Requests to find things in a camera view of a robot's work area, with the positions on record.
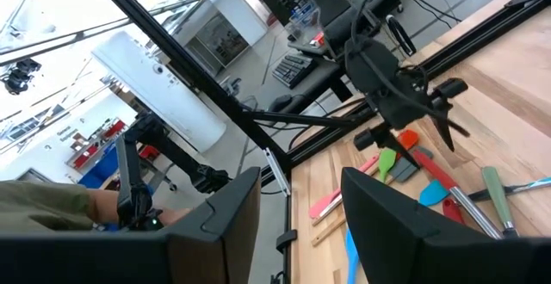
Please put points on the dark grey desk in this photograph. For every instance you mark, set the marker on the dark grey desk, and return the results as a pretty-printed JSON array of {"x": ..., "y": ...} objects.
[{"x": 327, "y": 71}]

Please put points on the black computer mouse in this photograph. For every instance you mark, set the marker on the black computer mouse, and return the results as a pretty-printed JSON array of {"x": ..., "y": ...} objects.
[{"x": 280, "y": 102}]

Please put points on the silver metal bracket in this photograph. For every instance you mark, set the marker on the silver metal bracket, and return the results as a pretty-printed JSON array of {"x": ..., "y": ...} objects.
[{"x": 276, "y": 170}]

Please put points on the green silicone spatula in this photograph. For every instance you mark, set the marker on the green silicone spatula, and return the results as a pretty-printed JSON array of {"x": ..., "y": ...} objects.
[{"x": 386, "y": 161}]

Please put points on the blue patterned blade knife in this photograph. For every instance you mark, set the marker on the blue patterned blade knife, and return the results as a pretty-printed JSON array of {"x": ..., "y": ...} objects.
[{"x": 529, "y": 185}]

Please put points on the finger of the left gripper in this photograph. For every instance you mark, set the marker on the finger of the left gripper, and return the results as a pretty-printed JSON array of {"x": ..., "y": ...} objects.
[
  {"x": 441, "y": 107},
  {"x": 379, "y": 138}
]

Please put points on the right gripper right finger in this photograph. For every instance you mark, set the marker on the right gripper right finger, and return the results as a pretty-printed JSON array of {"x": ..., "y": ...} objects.
[{"x": 383, "y": 241}]

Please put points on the person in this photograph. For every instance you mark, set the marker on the person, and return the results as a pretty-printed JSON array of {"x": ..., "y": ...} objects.
[{"x": 39, "y": 206}]

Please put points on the black keyboard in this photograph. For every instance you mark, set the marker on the black keyboard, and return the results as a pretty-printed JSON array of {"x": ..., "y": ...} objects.
[{"x": 294, "y": 69}]

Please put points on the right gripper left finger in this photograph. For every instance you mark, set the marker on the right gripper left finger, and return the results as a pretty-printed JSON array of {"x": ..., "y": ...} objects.
[{"x": 215, "y": 241}]

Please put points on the person's hand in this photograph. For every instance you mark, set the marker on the person's hand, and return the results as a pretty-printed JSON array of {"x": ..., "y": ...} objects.
[{"x": 174, "y": 216}]

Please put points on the large blue silicone spoon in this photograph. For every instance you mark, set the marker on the large blue silicone spoon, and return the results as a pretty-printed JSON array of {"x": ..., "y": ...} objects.
[{"x": 352, "y": 258}]

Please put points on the small blue silicone spatula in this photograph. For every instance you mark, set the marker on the small blue silicone spatula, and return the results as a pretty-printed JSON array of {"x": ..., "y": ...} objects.
[{"x": 432, "y": 193}]

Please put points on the black rig frame post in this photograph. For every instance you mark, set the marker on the black rig frame post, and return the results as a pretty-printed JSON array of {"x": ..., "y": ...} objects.
[{"x": 193, "y": 75}]

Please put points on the pink silicone spatula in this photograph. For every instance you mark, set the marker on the pink silicone spatula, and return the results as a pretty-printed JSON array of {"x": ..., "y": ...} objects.
[{"x": 327, "y": 202}]

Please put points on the red cardboard box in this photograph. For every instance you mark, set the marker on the red cardboard box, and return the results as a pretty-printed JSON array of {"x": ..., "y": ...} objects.
[{"x": 317, "y": 40}]

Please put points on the person's forearm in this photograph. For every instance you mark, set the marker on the person's forearm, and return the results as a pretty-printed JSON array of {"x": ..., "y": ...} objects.
[{"x": 103, "y": 206}]

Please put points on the white building column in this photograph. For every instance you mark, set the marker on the white building column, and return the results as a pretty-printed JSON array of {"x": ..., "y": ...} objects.
[{"x": 159, "y": 90}]

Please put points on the all-red silicone slotted turner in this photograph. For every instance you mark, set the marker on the all-red silicone slotted turner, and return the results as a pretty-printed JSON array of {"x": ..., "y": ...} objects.
[{"x": 452, "y": 211}]

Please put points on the black table frame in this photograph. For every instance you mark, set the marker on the black table frame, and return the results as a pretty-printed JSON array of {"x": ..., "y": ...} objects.
[{"x": 473, "y": 43}]

